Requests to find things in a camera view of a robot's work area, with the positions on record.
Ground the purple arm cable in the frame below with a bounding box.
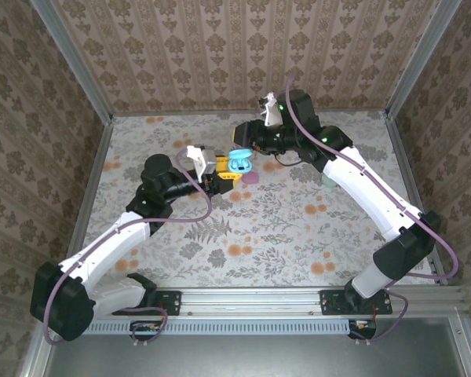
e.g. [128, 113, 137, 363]
[42, 150, 214, 349]
[284, 72, 460, 346]

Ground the wide aluminium base rail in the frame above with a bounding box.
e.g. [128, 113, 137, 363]
[42, 285, 469, 317]

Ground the floral patterned table cover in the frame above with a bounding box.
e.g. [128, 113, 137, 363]
[76, 112, 436, 287]

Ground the aluminium frame post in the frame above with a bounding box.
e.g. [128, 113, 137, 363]
[384, 0, 463, 121]
[30, 0, 114, 126]

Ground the thin aluminium wall rail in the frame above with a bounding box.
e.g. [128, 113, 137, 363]
[112, 108, 389, 118]

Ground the black connector with wires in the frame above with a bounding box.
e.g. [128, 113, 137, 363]
[348, 320, 378, 341]
[130, 320, 162, 334]

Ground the grey steel panel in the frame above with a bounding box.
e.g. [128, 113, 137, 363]
[19, 313, 471, 377]

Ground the blue earbud charging case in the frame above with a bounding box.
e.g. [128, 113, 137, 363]
[227, 148, 253, 174]

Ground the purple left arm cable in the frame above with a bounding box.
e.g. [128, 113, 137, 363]
[42, 150, 214, 349]

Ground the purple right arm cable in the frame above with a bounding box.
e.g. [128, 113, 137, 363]
[284, 72, 460, 346]

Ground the grey slotted cable duct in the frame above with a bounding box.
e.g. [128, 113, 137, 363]
[56, 317, 356, 335]

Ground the aluminium frame rail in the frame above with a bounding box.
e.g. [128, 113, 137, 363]
[384, 113, 449, 287]
[64, 117, 115, 264]

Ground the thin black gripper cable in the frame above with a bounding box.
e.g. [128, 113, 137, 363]
[276, 151, 304, 169]

